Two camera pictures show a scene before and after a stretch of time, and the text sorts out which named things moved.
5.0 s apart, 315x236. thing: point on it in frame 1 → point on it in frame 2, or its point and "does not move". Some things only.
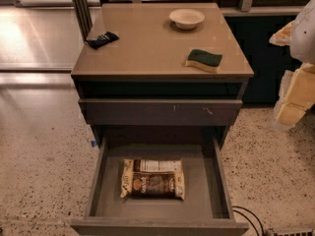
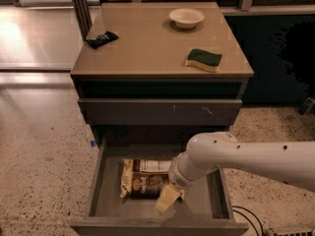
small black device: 101,40 does not move
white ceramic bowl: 186,19 does not move
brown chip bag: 153,178 does not move
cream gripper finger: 283,37 → 168,198
